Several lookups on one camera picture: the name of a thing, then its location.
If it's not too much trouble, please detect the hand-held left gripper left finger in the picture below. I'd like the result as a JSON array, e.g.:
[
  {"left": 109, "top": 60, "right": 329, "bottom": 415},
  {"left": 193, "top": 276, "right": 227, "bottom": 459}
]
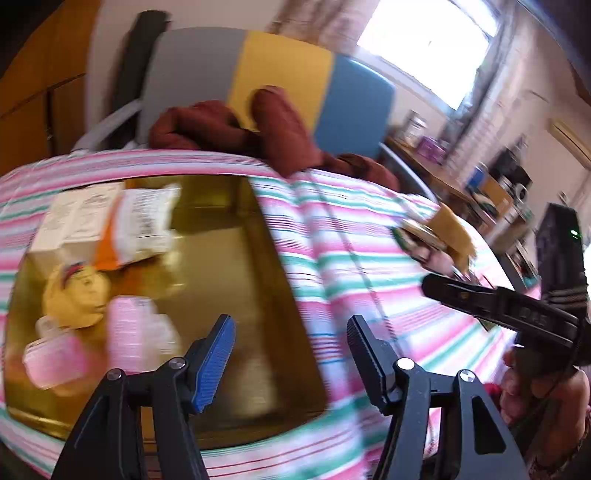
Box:
[{"left": 50, "top": 314, "right": 237, "bottom": 480}]

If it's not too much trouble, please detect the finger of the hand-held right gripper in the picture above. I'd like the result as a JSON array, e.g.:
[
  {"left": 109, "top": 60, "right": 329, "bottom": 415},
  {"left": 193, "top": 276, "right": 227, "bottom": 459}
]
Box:
[{"left": 422, "top": 272, "right": 504, "bottom": 326}]

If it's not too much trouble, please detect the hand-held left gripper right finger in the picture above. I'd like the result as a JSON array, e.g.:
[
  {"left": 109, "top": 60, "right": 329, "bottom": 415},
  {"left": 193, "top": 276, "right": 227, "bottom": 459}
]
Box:
[{"left": 346, "top": 315, "right": 531, "bottom": 480}]

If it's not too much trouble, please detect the brown paper packet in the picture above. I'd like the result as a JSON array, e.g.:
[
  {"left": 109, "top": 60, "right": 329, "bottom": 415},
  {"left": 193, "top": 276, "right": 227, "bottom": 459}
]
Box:
[{"left": 429, "top": 203, "right": 478, "bottom": 271}]

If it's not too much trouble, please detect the green-edged biscuit packet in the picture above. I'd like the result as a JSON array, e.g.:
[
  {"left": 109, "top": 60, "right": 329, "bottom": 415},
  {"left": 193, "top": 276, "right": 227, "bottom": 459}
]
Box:
[{"left": 394, "top": 219, "right": 451, "bottom": 264}]

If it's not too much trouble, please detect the pink packet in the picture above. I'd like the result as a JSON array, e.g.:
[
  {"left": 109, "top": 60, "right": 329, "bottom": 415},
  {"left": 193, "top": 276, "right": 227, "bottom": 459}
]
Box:
[{"left": 107, "top": 295, "right": 182, "bottom": 372}]

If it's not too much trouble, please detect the gold tin tray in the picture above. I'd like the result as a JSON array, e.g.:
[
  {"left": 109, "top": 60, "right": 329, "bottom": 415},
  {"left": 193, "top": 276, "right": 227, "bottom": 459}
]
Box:
[{"left": 2, "top": 174, "right": 329, "bottom": 450}]

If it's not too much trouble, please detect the yellow round packet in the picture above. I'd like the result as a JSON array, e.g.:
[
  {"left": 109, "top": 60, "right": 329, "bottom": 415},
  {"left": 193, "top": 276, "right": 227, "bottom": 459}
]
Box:
[{"left": 42, "top": 262, "right": 112, "bottom": 329}]

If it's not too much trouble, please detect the pink jar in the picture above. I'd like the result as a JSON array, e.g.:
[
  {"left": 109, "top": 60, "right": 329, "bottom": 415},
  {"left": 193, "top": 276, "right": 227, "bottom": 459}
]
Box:
[{"left": 22, "top": 316, "right": 90, "bottom": 389}]

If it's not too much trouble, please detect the orange white snack packet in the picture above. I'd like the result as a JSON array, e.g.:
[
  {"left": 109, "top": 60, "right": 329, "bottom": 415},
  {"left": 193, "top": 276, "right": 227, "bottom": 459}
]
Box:
[{"left": 92, "top": 184, "right": 182, "bottom": 273}]

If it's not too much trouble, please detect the beige carton box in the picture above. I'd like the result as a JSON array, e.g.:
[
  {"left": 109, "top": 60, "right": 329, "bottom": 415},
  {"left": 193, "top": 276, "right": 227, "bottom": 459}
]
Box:
[{"left": 30, "top": 182, "right": 126, "bottom": 254}]

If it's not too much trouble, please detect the person's right forearm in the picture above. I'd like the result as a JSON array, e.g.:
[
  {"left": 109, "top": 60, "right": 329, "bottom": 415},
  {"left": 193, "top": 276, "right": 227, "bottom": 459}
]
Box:
[{"left": 526, "top": 415, "right": 591, "bottom": 480}]

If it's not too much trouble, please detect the person's right hand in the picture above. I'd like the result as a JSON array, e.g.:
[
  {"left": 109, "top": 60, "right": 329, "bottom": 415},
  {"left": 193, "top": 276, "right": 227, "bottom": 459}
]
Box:
[{"left": 500, "top": 348, "right": 591, "bottom": 439}]

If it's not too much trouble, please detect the striped tablecloth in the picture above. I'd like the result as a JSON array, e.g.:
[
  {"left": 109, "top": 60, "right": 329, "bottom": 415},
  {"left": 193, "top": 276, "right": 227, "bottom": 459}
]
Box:
[{"left": 0, "top": 150, "right": 543, "bottom": 480}]

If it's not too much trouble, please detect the wooden side table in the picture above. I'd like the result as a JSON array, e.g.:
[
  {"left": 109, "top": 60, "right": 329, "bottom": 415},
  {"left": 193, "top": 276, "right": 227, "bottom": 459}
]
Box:
[{"left": 385, "top": 136, "right": 532, "bottom": 241}]

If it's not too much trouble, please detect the white air conditioner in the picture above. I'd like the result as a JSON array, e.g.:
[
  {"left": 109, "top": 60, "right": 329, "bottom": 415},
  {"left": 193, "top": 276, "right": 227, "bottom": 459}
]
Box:
[{"left": 547, "top": 117, "right": 591, "bottom": 153}]

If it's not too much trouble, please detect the purple box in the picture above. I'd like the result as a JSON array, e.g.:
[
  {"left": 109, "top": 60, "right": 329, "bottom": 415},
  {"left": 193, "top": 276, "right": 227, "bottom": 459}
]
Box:
[{"left": 418, "top": 136, "right": 451, "bottom": 163}]

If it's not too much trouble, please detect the white box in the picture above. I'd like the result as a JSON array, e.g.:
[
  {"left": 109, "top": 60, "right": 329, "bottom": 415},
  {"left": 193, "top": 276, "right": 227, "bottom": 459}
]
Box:
[{"left": 401, "top": 111, "right": 429, "bottom": 145}]

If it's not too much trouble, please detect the rust brown padded jacket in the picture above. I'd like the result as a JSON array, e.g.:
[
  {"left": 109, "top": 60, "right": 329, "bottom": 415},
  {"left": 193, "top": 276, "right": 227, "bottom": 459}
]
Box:
[{"left": 148, "top": 87, "right": 400, "bottom": 190}]

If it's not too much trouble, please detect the window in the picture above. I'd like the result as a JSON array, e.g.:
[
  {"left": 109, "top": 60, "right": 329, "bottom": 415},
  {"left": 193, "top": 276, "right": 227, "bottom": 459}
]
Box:
[{"left": 356, "top": 0, "right": 502, "bottom": 112}]

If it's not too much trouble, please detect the grey yellow blue chair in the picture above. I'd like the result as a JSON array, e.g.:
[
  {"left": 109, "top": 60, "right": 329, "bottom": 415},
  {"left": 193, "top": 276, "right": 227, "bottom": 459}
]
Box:
[{"left": 69, "top": 27, "right": 437, "bottom": 204}]

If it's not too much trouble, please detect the patterned curtain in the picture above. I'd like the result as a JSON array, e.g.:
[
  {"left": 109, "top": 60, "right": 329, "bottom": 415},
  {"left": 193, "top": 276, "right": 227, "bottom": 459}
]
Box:
[{"left": 268, "top": 0, "right": 384, "bottom": 47}]

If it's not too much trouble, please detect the wooden wardrobe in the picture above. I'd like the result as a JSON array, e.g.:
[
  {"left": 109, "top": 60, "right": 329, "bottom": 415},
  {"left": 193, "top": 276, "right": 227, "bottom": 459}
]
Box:
[{"left": 0, "top": 0, "right": 100, "bottom": 176}]

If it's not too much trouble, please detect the black rolled mat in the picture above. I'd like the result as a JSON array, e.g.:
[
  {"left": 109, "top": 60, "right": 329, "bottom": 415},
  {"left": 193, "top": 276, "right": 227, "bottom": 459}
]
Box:
[{"left": 113, "top": 10, "right": 169, "bottom": 148}]

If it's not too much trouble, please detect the thin dark cable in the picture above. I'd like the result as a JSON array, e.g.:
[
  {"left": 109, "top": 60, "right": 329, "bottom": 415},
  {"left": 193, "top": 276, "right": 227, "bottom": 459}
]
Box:
[{"left": 316, "top": 180, "right": 389, "bottom": 340}]

